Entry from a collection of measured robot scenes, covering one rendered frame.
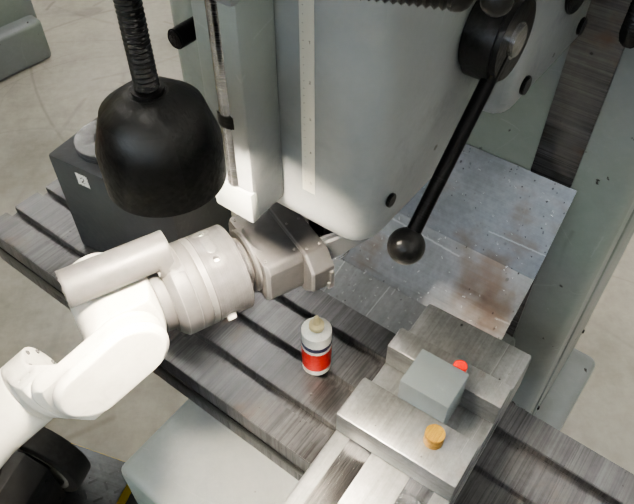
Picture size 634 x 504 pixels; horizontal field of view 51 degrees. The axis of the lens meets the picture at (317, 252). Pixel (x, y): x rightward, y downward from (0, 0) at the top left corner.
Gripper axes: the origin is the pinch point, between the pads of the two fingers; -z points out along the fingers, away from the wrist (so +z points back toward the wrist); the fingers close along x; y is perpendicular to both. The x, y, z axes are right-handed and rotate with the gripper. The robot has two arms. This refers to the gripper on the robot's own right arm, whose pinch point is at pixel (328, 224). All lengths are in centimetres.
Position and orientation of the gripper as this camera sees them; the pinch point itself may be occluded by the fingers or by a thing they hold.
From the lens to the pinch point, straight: 68.6
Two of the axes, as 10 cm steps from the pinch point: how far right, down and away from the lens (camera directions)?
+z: -8.5, 3.8, -3.5
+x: -5.2, -6.4, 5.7
